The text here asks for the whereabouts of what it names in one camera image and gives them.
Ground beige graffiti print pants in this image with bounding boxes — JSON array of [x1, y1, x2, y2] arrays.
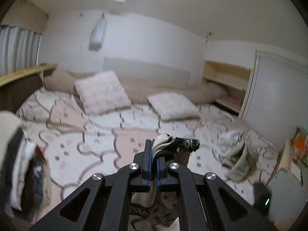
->
[[128, 134, 200, 230]]

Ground stack of folded clothes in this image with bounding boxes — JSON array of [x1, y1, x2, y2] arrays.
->
[[1, 110, 52, 223]]

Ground crumpled olive garment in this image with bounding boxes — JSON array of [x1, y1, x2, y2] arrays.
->
[[222, 142, 257, 182]]

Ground crumpled white garment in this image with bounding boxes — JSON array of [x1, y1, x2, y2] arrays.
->
[[218, 130, 247, 168]]

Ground bear pattern bed cover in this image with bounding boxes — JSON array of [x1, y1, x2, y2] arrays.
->
[[16, 88, 278, 230]]

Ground white louvered door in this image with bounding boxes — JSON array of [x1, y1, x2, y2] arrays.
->
[[242, 51, 307, 151]]

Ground left fluffy white pillow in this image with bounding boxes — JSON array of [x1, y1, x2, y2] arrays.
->
[[74, 70, 131, 115]]

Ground fluffy white pillow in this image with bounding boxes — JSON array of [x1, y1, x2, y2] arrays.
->
[[147, 92, 199, 121], [74, 70, 131, 115]]

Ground right fluffy white pillow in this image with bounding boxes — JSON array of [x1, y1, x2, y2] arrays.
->
[[147, 92, 199, 121]]

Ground beige long bolster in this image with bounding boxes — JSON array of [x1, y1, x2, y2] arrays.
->
[[43, 67, 228, 105]]

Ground wooden bed shelf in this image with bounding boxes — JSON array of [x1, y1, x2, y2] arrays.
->
[[1, 64, 57, 113]]

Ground grey curtain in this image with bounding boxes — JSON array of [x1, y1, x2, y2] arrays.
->
[[0, 25, 42, 76]]

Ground cream wall niche shelf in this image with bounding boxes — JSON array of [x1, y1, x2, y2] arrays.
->
[[203, 60, 254, 117]]

